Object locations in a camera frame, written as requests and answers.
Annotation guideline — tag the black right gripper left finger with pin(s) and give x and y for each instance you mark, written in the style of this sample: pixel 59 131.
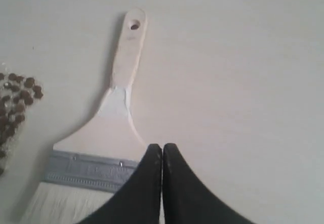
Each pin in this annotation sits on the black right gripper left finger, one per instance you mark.
pixel 138 200

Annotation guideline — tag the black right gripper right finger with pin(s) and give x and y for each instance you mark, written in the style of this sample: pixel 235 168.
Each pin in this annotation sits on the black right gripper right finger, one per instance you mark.
pixel 186 199

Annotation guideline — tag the wooden paint brush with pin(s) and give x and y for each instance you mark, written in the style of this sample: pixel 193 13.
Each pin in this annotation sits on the wooden paint brush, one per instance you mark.
pixel 85 169

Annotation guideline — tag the pile of beans and rice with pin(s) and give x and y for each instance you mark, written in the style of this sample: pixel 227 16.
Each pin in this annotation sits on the pile of beans and rice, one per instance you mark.
pixel 19 93

